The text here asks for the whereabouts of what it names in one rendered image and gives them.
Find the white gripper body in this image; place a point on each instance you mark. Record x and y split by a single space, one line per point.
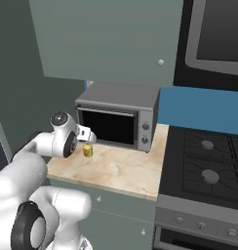
89 136

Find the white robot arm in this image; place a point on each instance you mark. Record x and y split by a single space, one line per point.
33 182

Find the yellow mustard jar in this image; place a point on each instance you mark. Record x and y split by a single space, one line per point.
87 150

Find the grey toaster oven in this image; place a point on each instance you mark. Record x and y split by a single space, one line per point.
119 117

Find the white round drawer knob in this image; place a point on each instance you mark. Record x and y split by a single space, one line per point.
99 198

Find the grey-green drawer front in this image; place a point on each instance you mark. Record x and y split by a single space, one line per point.
121 199

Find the grey-green base cupboard door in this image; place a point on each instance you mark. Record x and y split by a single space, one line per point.
124 232

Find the white round base cupboard knob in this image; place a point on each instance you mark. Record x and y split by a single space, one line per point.
143 232

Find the black gas hob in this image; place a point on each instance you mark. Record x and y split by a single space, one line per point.
204 164

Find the black microwave oven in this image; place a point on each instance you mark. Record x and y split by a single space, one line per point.
210 44

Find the grey-green wall cupboard door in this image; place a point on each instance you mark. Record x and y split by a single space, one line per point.
108 39

